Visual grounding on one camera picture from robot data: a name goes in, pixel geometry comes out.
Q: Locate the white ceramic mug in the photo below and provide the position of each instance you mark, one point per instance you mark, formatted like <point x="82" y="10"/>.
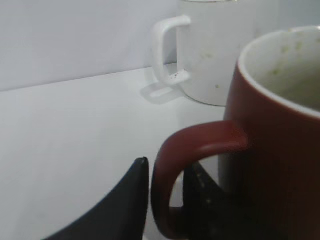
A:
<point x="209" y="37"/>

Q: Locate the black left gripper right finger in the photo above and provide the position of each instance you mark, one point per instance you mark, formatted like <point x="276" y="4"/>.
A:
<point x="207" y="213"/>

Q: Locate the red ceramic mug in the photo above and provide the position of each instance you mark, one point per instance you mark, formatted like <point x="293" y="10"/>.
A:
<point x="265" y="153"/>

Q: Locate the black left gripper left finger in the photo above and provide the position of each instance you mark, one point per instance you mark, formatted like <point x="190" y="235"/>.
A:
<point x="121" y="215"/>

